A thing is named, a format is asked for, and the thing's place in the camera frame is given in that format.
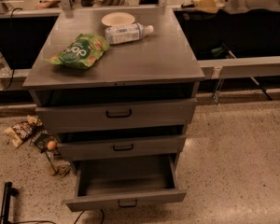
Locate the plastic bottle at left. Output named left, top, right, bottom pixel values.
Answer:
left=0, top=52, right=12, bottom=77

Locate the green chip bag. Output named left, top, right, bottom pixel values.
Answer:
left=46, top=34, right=109, bottom=70

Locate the dark snack bag on floor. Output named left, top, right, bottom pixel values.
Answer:
left=30, top=130, right=57, bottom=153

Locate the white paper plate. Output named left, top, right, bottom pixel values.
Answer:
left=101, top=12, right=135, bottom=26

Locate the grey middle drawer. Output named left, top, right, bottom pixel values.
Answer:
left=58, top=135, right=186, bottom=161

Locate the orange ball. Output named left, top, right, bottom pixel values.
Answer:
left=47, top=141, right=57, bottom=150

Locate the grey top drawer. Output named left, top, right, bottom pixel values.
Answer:
left=36, top=98, right=197, bottom=133

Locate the brown snack bag on floor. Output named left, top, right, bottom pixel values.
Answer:
left=4, top=115, right=42, bottom=147

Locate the black floor cable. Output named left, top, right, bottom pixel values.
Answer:
left=73, top=208, right=105, bottom=224

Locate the clear plastic water bottle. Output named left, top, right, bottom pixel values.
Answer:
left=105, top=23, right=154, bottom=45

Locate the black stand on floor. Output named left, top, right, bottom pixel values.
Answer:
left=0, top=182, right=19, bottom=224

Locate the grey open bottom drawer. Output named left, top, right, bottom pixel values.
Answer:
left=64, top=154, right=186, bottom=212

